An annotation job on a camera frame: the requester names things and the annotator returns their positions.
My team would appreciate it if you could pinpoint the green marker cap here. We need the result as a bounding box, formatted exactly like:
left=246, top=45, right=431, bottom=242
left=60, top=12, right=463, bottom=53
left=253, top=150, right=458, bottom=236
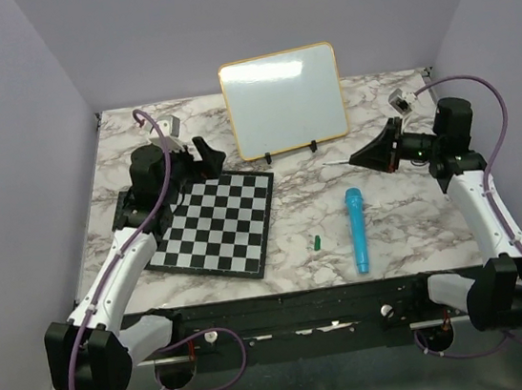
left=313, top=236, right=322, bottom=251

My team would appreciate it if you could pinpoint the dark grey lego baseplate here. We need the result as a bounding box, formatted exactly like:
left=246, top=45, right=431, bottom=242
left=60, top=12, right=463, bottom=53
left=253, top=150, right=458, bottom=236
left=112, top=189, right=136, bottom=232

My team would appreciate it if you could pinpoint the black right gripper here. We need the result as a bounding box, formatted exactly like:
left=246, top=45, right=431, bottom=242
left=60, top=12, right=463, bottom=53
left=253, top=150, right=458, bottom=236
left=346, top=112, right=446, bottom=178

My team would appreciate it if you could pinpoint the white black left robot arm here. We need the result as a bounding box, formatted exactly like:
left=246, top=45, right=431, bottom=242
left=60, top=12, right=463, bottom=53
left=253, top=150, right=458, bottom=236
left=44, top=136, right=226, bottom=390

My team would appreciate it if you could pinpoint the black whiteboard stand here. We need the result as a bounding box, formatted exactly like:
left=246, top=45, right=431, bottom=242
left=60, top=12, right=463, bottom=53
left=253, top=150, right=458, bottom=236
left=263, top=140, right=319, bottom=165

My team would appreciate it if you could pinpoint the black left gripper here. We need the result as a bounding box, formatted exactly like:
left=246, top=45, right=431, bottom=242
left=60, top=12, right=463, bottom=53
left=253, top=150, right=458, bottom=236
left=153, top=133, right=230, bottom=204

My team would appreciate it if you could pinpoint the blue toy microphone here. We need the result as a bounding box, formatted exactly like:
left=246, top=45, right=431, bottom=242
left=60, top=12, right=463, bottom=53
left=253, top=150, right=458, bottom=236
left=345, top=187, right=370, bottom=275

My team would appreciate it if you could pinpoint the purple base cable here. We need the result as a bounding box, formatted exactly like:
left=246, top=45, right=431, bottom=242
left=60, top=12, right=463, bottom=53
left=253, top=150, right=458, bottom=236
left=411, top=311, right=513, bottom=363
left=150, top=326, right=252, bottom=390

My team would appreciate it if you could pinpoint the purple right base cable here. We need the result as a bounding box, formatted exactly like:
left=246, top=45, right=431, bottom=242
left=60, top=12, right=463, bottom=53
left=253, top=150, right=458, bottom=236
left=411, top=311, right=513, bottom=363

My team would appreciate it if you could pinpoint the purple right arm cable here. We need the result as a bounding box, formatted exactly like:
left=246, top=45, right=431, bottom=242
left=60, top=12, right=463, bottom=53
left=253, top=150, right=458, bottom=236
left=407, top=67, right=522, bottom=359

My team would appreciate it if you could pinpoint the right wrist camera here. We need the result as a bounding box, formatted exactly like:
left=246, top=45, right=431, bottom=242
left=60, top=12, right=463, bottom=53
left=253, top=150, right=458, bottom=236
left=388, top=89, right=418, bottom=130

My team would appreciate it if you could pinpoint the yellow framed whiteboard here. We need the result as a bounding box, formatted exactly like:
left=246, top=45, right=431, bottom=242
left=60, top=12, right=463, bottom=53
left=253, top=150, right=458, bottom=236
left=218, top=41, right=349, bottom=161

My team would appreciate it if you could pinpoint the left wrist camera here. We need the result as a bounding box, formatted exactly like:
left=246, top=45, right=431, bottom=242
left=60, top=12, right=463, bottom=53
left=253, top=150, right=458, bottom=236
left=148, top=114, right=185, bottom=153

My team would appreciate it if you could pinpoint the white green whiteboard marker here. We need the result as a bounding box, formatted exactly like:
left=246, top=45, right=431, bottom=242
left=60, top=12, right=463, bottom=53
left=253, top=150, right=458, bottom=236
left=324, top=159, right=349, bottom=166

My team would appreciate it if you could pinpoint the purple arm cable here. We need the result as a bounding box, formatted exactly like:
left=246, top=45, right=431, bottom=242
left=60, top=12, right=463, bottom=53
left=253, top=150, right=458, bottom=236
left=33, top=103, right=206, bottom=390
left=407, top=67, right=522, bottom=359

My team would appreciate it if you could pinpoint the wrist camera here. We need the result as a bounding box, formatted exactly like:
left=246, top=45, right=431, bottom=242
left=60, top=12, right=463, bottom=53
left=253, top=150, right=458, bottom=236
left=388, top=89, right=418, bottom=130
left=148, top=114, right=185, bottom=153

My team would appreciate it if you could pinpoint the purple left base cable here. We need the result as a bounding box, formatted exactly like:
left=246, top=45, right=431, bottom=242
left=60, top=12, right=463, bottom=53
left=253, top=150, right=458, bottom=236
left=150, top=326, right=252, bottom=390

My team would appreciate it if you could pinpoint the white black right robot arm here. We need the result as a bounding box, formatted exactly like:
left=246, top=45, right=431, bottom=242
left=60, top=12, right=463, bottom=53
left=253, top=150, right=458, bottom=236
left=349, top=97, right=522, bottom=331

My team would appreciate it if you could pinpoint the black white chessboard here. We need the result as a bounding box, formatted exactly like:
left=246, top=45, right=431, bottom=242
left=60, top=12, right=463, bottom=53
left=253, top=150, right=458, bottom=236
left=146, top=171, right=274, bottom=280

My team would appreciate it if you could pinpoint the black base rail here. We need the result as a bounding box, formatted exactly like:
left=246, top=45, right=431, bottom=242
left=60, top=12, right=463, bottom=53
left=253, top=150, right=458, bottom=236
left=131, top=265, right=473, bottom=383

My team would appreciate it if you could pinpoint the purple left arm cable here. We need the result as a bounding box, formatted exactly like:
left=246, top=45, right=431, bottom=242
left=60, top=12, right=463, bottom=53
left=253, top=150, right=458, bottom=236
left=33, top=103, right=206, bottom=390

